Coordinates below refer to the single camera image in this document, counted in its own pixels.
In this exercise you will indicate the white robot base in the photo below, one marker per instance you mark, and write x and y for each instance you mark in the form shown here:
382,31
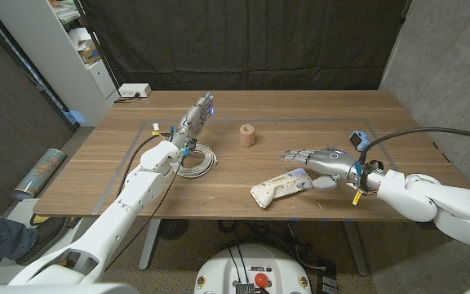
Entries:
227,269

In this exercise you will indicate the white robot torso cover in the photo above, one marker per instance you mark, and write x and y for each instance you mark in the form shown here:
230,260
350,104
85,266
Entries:
55,289

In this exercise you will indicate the dark grey shoe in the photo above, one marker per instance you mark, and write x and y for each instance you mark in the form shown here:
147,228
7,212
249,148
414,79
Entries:
43,237

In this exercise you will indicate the red emergency stop button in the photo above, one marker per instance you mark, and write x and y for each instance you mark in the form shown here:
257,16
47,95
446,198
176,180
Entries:
261,279

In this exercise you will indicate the black fabric backdrop curtain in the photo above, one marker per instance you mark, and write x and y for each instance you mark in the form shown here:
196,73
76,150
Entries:
247,45

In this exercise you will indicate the white patterned pen bag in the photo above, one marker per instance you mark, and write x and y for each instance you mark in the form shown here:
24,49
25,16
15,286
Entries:
278,187

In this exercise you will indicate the rolled printed poster tube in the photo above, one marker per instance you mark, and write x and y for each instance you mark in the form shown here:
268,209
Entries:
39,173

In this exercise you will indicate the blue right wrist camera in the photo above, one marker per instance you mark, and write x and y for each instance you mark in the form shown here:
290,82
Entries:
358,140

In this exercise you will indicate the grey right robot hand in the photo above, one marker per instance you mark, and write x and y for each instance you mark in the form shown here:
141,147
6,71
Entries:
329,161

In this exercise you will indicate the brown cardboard box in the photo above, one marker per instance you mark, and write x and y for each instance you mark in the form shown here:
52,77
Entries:
90,54

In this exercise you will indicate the white shelf cabinet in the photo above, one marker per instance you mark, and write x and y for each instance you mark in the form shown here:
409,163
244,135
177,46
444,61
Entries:
51,53

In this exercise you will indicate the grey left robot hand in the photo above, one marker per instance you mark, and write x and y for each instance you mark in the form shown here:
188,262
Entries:
192,122

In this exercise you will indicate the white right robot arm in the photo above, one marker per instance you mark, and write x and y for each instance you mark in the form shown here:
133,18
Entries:
431,196

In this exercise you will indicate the black ribbed round disc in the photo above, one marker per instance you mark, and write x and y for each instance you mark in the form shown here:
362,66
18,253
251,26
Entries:
173,228

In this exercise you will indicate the white power strip box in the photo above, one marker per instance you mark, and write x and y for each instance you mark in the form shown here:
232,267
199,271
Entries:
134,90

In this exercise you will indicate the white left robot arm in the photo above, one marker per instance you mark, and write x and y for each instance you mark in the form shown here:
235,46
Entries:
137,196

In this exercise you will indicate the grey table leg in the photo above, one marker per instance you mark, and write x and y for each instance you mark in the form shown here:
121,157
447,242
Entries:
149,245
356,249

